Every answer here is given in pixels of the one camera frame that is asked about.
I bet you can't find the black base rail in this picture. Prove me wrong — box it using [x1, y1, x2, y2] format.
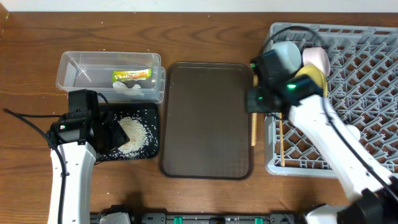
[90, 212, 312, 224]

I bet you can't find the white tissue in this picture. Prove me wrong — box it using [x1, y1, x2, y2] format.
[113, 81, 144, 96]

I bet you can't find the wooden chopstick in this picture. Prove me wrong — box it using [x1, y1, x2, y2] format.
[279, 113, 285, 167]
[251, 75, 258, 147]

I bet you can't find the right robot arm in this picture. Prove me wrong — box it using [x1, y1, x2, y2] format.
[246, 75, 397, 224]

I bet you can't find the pile of rice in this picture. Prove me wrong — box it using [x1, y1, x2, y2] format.
[107, 110, 159, 161]

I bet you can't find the white bowl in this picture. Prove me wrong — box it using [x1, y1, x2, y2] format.
[302, 47, 331, 77]

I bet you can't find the clear plastic bin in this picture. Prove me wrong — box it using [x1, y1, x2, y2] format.
[56, 51, 161, 91]
[56, 65, 165, 103]

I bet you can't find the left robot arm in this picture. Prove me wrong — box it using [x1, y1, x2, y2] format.
[47, 111, 129, 223]

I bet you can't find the small white green cup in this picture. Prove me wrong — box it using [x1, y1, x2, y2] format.
[346, 124, 361, 141]

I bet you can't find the green orange snack wrapper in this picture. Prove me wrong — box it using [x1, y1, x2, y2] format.
[112, 68, 152, 82]

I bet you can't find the yellow plate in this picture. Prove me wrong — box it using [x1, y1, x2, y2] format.
[295, 65, 328, 97]

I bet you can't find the dark brown serving tray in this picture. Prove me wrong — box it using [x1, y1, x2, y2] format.
[159, 62, 253, 180]

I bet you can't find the black tray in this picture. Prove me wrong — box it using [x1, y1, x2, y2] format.
[96, 103, 159, 162]

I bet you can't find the upper clear plastic bin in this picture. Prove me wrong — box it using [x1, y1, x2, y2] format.
[56, 51, 161, 91]

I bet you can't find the lower clear plastic bin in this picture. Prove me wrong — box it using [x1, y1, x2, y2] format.
[56, 65, 165, 103]

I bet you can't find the light blue bowl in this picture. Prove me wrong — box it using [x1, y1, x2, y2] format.
[271, 41, 302, 74]

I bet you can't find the grey dishwasher rack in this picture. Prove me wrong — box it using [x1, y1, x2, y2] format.
[264, 24, 397, 178]

